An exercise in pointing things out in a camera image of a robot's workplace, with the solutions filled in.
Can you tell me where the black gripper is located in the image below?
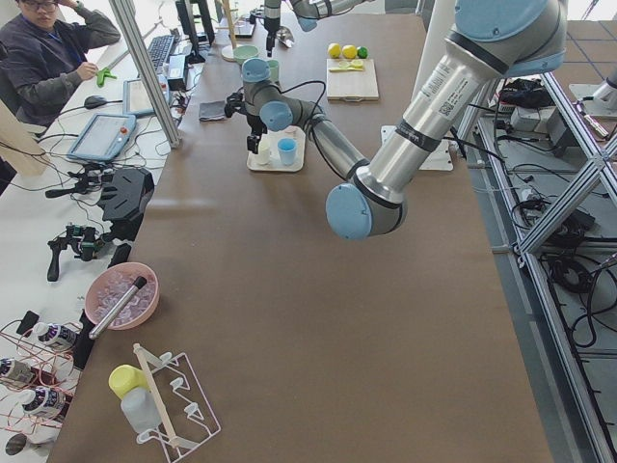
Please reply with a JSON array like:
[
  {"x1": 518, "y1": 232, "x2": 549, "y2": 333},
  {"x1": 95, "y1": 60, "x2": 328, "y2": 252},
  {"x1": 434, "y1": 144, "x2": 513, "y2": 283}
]
[
  {"x1": 225, "y1": 92, "x2": 268, "y2": 153},
  {"x1": 249, "y1": 12, "x2": 281, "y2": 54}
]

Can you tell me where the cream white cup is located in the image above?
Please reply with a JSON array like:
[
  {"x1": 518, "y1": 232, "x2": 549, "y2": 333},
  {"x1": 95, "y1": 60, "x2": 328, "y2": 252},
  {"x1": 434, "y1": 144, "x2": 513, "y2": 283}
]
[{"x1": 255, "y1": 139, "x2": 271, "y2": 166}]

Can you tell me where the green cup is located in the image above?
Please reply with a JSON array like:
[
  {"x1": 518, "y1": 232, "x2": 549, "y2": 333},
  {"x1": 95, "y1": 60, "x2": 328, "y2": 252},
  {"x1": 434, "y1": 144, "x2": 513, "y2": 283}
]
[{"x1": 267, "y1": 59, "x2": 280, "y2": 82}]

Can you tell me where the blue cup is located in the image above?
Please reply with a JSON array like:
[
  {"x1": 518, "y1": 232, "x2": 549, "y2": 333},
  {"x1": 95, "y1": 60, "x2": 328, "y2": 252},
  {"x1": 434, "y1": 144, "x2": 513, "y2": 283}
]
[{"x1": 277, "y1": 138, "x2": 297, "y2": 166}]

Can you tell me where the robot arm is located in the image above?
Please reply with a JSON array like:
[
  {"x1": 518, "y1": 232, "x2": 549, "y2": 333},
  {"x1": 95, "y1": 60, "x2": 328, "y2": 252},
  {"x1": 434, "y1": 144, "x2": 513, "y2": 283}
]
[
  {"x1": 261, "y1": 0, "x2": 364, "y2": 58},
  {"x1": 225, "y1": 0, "x2": 568, "y2": 240}
]

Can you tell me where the beige rabbit tray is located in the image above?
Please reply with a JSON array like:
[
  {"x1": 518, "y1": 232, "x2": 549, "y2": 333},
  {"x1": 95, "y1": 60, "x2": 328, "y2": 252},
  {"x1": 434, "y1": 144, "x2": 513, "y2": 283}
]
[{"x1": 247, "y1": 126, "x2": 306, "y2": 173}]

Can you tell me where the metal scoop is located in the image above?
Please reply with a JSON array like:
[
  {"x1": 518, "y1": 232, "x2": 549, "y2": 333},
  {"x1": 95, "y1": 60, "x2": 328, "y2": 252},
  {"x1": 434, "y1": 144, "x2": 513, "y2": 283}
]
[{"x1": 276, "y1": 25, "x2": 295, "y2": 48}]

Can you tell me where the green bowl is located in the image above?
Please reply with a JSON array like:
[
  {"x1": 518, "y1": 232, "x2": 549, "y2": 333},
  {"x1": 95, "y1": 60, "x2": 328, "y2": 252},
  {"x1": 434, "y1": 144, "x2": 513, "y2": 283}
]
[{"x1": 232, "y1": 44, "x2": 259, "y2": 65}]

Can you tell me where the wooden cup rack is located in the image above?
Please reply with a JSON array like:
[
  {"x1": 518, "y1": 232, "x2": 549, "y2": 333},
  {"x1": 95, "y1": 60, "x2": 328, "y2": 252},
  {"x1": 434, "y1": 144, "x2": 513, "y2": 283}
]
[{"x1": 220, "y1": 0, "x2": 237, "y2": 63}]

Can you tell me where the grey cloth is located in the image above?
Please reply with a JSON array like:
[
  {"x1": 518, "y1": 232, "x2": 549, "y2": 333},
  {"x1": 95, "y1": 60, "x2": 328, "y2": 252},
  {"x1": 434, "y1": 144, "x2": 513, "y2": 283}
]
[{"x1": 199, "y1": 100, "x2": 227, "y2": 123}]

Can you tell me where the whole lemon outer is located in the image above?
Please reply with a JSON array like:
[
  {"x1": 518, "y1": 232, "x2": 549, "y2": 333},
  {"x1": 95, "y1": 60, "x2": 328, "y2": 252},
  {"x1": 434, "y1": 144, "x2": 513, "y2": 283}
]
[{"x1": 328, "y1": 42, "x2": 341, "y2": 59}]

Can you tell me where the whole lemon near lime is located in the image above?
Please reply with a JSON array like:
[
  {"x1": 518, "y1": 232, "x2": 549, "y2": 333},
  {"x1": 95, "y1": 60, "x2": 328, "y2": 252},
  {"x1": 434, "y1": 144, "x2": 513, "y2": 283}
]
[{"x1": 341, "y1": 44, "x2": 358, "y2": 60}]

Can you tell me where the yellow plastic knife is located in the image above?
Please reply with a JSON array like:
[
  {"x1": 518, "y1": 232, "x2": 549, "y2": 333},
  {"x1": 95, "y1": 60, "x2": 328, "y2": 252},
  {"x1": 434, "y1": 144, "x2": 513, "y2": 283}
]
[{"x1": 328, "y1": 67, "x2": 364, "y2": 72}]

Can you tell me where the green lime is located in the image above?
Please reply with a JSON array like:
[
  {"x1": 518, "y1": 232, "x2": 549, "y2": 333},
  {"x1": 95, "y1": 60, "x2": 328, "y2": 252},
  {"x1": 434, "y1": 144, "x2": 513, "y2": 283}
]
[{"x1": 357, "y1": 46, "x2": 368, "y2": 59}]

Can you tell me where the wooden cutting board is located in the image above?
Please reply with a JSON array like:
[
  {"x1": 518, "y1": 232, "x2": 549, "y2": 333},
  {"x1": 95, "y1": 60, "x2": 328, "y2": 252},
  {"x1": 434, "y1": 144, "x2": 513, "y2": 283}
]
[{"x1": 326, "y1": 59, "x2": 379, "y2": 101}]

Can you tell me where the black keyboard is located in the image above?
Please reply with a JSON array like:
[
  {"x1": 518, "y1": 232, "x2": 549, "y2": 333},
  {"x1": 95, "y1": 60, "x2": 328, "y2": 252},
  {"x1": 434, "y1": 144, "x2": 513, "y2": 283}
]
[{"x1": 148, "y1": 35, "x2": 174, "y2": 73}]

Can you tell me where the teach pendant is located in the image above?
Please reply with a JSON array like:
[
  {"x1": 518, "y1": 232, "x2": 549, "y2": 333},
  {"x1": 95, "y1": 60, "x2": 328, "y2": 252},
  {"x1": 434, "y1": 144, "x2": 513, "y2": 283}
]
[
  {"x1": 67, "y1": 113, "x2": 137, "y2": 162},
  {"x1": 122, "y1": 75, "x2": 172, "y2": 118}
]

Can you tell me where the black stand plate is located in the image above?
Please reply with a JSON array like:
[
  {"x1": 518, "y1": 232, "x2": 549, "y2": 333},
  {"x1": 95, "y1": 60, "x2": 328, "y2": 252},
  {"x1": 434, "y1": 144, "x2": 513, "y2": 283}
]
[{"x1": 97, "y1": 168, "x2": 154, "y2": 241}]

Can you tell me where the black computer mouse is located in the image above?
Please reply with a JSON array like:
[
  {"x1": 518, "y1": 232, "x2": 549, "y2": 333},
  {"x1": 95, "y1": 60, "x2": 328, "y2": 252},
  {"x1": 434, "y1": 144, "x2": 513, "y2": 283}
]
[{"x1": 83, "y1": 95, "x2": 108, "y2": 110}]

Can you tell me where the metal rod in bowl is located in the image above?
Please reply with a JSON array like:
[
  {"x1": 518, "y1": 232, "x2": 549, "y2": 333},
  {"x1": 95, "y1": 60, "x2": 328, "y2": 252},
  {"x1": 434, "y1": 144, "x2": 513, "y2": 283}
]
[{"x1": 89, "y1": 276, "x2": 148, "y2": 340}]

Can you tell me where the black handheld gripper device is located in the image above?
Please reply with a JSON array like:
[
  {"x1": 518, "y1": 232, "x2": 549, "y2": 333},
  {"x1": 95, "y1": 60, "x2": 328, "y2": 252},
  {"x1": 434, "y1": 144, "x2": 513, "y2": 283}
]
[{"x1": 46, "y1": 223, "x2": 112, "y2": 282}]

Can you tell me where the pink bowl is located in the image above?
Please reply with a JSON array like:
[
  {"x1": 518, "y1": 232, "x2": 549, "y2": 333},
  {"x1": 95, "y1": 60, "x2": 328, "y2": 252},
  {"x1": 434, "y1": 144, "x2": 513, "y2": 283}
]
[{"x1": 85, "y1": 262, "x2": 160, "y2": 331}]

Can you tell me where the seated person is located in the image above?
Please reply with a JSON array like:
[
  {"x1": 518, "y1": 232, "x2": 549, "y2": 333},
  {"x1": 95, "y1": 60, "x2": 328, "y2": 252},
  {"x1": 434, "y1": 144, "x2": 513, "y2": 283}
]
[{"x1": 1, "y1": 1, "x2": 121, "y2": 126}]

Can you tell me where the yellow cap plastic bottle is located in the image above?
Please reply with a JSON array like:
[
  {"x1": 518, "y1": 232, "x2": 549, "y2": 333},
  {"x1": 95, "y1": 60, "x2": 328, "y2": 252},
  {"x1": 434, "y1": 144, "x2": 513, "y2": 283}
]
[{"x1": 108, "y1": 365, "x2": 162, "y2": 434}]

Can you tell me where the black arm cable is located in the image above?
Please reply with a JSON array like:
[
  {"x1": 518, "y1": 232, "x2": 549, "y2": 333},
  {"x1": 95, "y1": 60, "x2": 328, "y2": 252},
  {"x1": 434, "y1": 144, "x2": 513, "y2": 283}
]
[{"x1": 279, "y1": 80, "x2": 329, "y2": 131}]

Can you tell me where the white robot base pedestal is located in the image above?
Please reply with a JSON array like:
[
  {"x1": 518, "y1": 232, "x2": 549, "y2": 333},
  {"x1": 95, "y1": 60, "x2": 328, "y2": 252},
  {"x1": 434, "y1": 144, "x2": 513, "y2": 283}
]
[{"x1": 379, "y1": 0, "x2": 457, "y2": 173}]

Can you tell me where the white wire bottle rack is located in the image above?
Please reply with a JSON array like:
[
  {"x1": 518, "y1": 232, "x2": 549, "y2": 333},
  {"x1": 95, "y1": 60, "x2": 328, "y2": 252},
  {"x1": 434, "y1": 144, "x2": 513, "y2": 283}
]
[{"x1": 133, "y1": 343, "x2": 222, "y2": 462}]

